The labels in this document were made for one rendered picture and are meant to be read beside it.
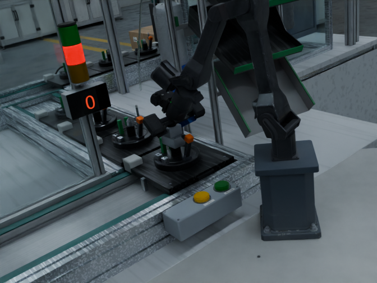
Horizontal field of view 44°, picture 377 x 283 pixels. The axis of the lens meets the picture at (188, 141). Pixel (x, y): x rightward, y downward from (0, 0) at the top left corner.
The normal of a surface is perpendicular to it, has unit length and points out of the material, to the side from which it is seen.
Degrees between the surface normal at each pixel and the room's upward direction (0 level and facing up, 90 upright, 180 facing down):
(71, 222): 0
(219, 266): 0
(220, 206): 90
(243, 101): 45
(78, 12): 90
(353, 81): 90
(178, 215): 0
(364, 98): 90
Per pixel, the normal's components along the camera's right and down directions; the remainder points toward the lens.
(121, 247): 0.62, 0.24
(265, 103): -0.62, -0.11
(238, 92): 0.23, -0.43
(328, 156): -0.14, -0.90
